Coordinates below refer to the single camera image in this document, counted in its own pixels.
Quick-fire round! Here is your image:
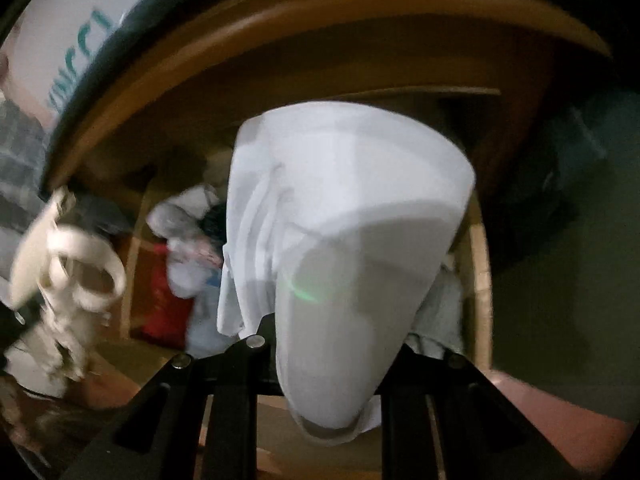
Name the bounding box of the plain white underwear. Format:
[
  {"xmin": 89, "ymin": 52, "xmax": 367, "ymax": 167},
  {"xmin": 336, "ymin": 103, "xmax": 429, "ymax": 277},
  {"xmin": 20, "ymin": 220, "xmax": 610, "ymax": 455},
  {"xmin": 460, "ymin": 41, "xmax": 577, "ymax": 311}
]
[{"xmin": 216, "ymin": 101, "xmax": 477, "ymax": 447}]

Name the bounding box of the dark cloth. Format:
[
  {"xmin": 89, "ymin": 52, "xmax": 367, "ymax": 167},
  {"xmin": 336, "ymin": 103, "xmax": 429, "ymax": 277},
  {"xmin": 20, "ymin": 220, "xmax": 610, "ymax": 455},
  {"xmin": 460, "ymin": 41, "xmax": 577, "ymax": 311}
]
[{"xmin": 500, "ymin": 95, "xmax": 621, "ymax": 266}]

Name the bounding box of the light blue flower-print underwear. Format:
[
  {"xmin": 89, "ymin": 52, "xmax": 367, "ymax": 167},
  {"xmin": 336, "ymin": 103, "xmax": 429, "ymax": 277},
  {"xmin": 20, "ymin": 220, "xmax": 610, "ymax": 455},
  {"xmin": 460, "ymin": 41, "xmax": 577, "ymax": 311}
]
[{"xmin": 166, "ymin": 235, "xmax": 226, "ymax": 301}]

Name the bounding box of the round yellow basket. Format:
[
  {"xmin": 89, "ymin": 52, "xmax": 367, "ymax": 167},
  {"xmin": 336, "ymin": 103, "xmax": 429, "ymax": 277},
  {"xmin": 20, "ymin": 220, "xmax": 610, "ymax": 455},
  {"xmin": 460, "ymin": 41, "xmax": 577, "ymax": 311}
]
[{"xmin": 120, "ymin": 160, "xmax": 496, "ymax": 480}]

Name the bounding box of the grey checkered cloth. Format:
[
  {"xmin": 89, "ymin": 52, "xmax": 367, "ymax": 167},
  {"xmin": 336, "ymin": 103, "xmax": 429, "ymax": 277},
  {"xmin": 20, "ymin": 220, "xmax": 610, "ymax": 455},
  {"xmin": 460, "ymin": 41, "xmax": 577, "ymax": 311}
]
[{"xmin": 0, "ymin": 92, "xmax": 56, "ymax": 233}]

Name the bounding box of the pink cloth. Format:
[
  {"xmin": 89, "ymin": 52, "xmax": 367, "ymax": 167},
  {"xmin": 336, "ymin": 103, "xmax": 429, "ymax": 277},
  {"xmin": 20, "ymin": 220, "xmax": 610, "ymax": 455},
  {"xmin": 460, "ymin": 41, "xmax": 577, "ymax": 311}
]
[{"xmin": 490, "ymin": 370, "xmax": 636, "ymax": 471}]

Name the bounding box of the grey-white underwear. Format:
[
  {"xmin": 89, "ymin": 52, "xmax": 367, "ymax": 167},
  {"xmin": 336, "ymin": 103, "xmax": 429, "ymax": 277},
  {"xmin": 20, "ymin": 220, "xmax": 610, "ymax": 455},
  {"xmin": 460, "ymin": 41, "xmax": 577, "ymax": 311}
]
[{"xmin": 405, "ymin": 265, "xmax": 466, "ymax": 358}]

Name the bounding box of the red underwear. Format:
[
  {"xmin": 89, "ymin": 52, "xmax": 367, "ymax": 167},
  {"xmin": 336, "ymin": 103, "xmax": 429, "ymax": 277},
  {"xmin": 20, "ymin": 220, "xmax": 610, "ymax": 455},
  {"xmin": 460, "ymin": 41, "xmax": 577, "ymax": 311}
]
[{"xmin": 135, "ymin": 242, "xmax": 196, "ymax": 346}]

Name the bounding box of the wooden drawer box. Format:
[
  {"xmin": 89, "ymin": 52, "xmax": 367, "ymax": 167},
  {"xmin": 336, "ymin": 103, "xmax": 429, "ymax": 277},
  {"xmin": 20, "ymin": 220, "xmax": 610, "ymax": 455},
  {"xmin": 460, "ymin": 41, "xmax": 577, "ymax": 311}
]
[{"xmin": 40, "ymin": 0, "xmax": 621, "ymax": 271}]

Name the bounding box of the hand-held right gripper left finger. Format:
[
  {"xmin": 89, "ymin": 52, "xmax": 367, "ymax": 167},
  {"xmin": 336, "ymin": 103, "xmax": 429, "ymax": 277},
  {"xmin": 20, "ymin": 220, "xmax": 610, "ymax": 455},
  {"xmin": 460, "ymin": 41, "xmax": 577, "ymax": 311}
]
[{"xmin": 60, "ymin": 312, "xmax": 283, "ymax": 480}]

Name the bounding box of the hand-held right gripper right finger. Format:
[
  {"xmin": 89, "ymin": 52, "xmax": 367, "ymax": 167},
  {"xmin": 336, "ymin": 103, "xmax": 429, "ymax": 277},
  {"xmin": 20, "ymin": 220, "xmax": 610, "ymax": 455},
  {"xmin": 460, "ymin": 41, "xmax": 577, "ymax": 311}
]
[{"xmin": 380, "ymin": 345, "xmax": 576, "ymax": 480}]

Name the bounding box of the white cloth with green print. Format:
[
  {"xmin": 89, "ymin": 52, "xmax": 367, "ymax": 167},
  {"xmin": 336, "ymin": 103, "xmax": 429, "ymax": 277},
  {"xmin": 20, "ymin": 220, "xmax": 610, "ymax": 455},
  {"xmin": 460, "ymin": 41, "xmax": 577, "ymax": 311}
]
[{"xmin": 0, "ymin": 0, "xmax": 186, "ymax": 126}]

